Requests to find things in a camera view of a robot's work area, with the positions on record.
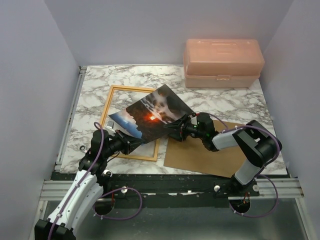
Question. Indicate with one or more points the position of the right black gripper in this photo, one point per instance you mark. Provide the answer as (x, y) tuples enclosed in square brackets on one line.
[(177, 125)]

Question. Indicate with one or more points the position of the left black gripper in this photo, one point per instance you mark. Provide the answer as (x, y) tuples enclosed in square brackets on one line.
[(130, 143)]

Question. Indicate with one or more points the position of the sunset landscape photo print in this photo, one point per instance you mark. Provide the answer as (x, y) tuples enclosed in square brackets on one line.
[(146, 118)]

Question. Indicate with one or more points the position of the brown cardboard backing board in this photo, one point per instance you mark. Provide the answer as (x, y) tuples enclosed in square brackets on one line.
[(191, 155)]

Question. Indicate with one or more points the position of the orange wooden picture frame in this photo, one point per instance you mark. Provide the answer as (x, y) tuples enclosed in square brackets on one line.
[(107, 104)]

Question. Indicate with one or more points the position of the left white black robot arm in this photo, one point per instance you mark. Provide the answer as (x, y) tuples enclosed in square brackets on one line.
[(87, 187)]

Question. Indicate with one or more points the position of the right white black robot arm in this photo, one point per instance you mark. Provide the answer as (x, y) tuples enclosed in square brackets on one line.
[(259, 146)]

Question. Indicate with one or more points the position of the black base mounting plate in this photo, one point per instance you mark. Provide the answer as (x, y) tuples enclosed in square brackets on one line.
[(129, 191)]

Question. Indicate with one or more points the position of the silver ratchet wrench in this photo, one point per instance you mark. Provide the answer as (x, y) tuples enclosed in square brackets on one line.
[(83, 149)]

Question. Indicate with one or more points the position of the pink translucent plastic box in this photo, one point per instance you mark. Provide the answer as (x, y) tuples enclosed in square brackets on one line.
[(222, 63)]

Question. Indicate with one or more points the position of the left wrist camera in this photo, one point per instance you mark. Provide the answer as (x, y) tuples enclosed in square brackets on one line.
[(110, 126)]

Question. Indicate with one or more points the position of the aluminium extrusion rail left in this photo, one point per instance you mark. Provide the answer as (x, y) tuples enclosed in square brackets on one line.
[(67, 129)]

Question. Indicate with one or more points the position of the aluminium extrusion rail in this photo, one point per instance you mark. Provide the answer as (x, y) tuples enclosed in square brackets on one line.
[(67, 129), (287, 188)]

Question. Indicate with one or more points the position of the aluminium extrusion rail front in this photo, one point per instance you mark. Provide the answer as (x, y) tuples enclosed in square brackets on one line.
[(287, 188)]

